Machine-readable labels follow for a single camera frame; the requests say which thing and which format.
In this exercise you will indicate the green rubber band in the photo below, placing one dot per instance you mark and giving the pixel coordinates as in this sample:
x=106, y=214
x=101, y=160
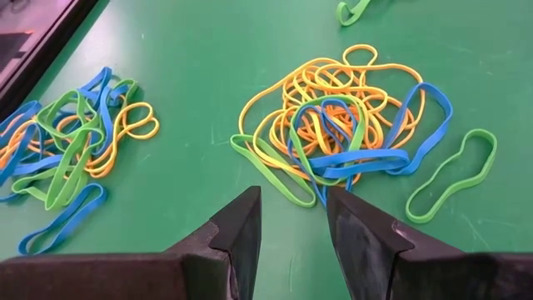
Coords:
x=341, y=18
x=52, y=205
x=333, y=98
x=58, y=100
x=266, y=173
x=479, y=132
x=131, y=83

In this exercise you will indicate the black aluminium table frame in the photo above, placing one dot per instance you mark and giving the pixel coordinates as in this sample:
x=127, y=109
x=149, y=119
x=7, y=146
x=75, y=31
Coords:
x=41, y=54

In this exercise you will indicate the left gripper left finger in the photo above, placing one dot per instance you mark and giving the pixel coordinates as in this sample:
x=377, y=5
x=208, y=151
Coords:
x=166, y=279

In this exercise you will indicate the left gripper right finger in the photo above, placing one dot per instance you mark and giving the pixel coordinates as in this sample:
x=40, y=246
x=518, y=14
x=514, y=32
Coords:
x=416, y=275

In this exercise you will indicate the green table mat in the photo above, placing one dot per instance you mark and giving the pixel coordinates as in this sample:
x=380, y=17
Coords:
x=200, y=62

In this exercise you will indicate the black striped floor mat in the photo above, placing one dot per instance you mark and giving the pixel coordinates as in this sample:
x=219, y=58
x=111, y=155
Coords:
x=12, y=48

